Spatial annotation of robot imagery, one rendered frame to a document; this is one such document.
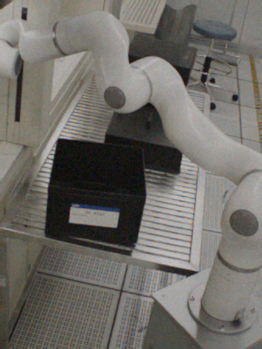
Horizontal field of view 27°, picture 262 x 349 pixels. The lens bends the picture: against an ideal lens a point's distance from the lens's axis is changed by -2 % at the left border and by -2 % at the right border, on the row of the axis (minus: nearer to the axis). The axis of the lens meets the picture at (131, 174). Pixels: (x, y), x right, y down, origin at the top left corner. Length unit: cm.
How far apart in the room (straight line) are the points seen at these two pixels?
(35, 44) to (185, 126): 43
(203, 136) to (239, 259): 31
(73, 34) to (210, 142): 41
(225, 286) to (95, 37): 68
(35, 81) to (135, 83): 57
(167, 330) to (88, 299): 104
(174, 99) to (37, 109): 59
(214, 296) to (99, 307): 113
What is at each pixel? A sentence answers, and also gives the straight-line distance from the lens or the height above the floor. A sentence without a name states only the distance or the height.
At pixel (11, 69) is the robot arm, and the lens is 151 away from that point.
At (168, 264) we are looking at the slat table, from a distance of 160.
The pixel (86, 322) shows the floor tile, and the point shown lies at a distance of 242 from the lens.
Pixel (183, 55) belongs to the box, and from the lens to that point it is 239.
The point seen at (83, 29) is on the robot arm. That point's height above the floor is 139.
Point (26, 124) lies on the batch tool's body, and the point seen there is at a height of 95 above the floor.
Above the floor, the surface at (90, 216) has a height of 84.
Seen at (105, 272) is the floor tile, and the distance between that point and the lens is 265.
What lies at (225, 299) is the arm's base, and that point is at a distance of 141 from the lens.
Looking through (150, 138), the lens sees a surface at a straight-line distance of 198.
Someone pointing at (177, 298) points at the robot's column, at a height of 76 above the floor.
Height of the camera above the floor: 180
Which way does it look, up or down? 32 degrees down
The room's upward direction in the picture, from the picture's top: 10 degrees clockwise
